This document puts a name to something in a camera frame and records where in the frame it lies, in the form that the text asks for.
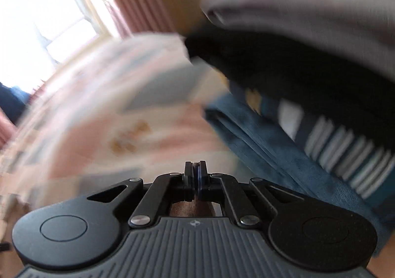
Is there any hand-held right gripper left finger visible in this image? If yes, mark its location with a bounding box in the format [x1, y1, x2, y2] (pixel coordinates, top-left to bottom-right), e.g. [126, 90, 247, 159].
[87, 161, 197, 230]

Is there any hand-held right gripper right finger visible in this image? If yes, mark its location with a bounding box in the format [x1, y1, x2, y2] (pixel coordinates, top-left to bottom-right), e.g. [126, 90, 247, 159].
[197, 161, 306, 227]

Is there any brown shirt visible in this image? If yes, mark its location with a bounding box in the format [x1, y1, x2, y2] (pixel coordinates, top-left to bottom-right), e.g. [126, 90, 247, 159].
[169, 200, 217, 218]

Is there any pink blue checkered blanket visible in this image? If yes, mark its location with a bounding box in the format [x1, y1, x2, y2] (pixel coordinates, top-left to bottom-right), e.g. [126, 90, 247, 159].
[0, 33, 245, 237]

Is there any blue white striped cloth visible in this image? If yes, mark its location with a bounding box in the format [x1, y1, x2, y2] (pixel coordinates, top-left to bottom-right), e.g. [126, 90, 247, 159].
[278, 99, 395, 206]

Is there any black cloth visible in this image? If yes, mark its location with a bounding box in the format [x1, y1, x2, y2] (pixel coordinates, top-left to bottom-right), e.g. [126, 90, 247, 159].
[184, 23, 395, 157]

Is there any dark blue cloth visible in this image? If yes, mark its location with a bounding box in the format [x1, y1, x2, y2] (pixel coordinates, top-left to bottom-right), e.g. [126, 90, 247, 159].
[0, 82, 29, 126]

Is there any window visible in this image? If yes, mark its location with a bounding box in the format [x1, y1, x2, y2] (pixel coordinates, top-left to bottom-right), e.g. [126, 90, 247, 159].
[0, 0, 109, 94]

